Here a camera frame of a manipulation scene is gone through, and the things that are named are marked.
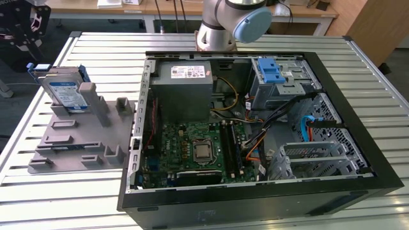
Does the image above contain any grey plastic parts rack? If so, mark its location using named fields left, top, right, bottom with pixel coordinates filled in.
left=27, top=82, right=137, bottom=174

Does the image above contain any wooden desk white frame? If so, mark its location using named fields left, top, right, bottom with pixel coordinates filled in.
left=44, top=0, right=154, bottom=33
left=142, top=0, right=340, bottom=36

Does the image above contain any brown wooden cabinet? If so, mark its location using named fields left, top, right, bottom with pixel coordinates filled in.
left=346, top=0, right=409, bottom=68

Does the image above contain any green motherboard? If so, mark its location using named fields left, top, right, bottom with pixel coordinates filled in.
left=141, top=121, right=260, bottom=189

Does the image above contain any black CPU socket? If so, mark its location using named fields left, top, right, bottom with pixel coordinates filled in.
left=190, top=138, right=216, bottom=166

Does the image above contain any blue plastic latch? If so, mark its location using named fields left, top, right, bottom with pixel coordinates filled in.
left=256, top=57, right=285, bottom=84

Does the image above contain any grey metal drive cage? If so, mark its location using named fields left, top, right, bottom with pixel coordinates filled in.
left=248, top=57, right=322, bottom=111

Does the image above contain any silver CPU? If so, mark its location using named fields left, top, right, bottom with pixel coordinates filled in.
left=193, top=144, right=212, bottom=161

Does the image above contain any small dark brown box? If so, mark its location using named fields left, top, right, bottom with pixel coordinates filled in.
left=306, top=0, right=332, bottom=11

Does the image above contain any grey power supply unit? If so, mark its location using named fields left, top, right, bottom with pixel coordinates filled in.
left=149, top=61, right=214, bottom=124

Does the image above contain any dark blue RAM stick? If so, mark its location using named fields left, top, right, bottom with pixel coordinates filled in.
left=49, top=144, right=86, bottom=151

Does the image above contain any black open PC case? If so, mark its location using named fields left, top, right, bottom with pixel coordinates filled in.
left=116, top=50, right=405, bottom=230

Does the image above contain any orange red power wire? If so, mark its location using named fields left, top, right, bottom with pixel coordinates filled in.
left=305, top=120, right=345, bottom=143

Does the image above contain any yellow wire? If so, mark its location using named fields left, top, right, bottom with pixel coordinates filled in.
left=210, top=76, right=240, bottom=112

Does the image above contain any black graphics card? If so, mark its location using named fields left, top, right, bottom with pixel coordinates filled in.
left=173, top=169, right=224, bottom=187

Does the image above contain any large white box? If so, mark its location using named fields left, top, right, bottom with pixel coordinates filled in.
left=97, top=0, right=124, bottom=9

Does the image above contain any black mesh bin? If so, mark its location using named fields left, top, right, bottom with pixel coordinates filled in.
left=0, top=45, right=43, bottom=73

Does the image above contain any grey desk foot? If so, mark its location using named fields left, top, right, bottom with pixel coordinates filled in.
left=0, top=78, right=15, bottom=98

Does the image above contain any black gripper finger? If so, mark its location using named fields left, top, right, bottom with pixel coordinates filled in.
left=9, top=27, right=44, bottom=62
left=31, top=5, right=52, bottom=37

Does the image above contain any blue data wire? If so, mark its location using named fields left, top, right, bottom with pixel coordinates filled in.
left=300, top=115, right=316, bottom=142

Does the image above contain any black cable bundle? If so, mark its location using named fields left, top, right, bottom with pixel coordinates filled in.
left=248, top=92, right=324, bottom=144

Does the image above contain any hard disk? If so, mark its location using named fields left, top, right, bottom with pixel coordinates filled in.
left=27, top=62, right=93, bottom=115

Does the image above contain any black RAM slot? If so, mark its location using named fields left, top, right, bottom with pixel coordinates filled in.
left=220, top=121, right=236, bottom=177

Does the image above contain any thin red wire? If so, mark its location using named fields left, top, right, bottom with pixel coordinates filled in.
left=144, top=97, right=160, bottom=150

